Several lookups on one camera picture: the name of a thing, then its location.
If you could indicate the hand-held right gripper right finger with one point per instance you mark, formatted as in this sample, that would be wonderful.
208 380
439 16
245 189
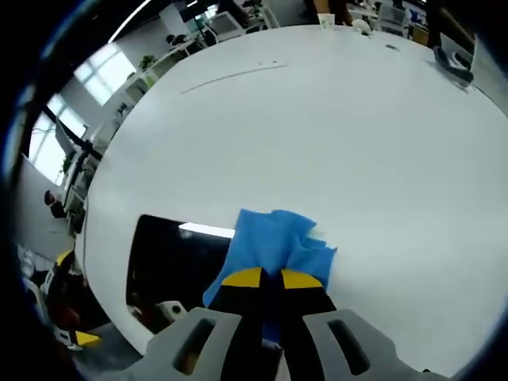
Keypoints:
317 313

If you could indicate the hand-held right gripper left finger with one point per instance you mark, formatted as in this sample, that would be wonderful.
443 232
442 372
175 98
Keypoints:
222 317

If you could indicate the blue cleaning cloth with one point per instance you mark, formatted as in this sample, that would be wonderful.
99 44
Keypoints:
274 242

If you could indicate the black computer monitor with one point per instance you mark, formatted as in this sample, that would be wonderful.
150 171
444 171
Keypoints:
69 137

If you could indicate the green potted plant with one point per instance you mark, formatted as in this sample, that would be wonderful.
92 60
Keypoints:
147 63

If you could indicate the small black flat object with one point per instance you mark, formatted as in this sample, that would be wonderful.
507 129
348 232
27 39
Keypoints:
391 46

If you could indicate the white office chair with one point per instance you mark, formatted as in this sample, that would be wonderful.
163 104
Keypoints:
226 24

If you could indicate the small white round object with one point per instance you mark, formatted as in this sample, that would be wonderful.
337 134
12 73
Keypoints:
362 27

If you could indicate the white paper cup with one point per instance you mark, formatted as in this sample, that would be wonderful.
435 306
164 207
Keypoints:
326 20

